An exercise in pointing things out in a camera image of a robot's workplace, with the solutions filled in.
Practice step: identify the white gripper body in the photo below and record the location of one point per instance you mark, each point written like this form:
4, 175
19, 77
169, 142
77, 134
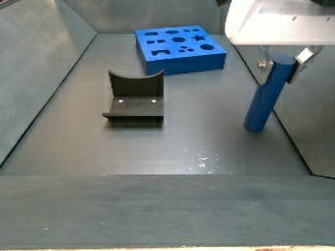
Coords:
280, 22

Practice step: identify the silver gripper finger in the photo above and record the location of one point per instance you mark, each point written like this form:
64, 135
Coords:
303, 58
264, 65

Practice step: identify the blue cylinder peg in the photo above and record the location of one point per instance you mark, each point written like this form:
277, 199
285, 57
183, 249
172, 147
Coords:
268, 92

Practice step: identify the blue foam shape board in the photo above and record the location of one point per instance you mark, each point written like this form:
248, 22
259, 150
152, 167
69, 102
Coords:
179, 50

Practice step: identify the dark curved cradle block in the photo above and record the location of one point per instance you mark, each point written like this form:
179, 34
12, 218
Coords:
137, 96

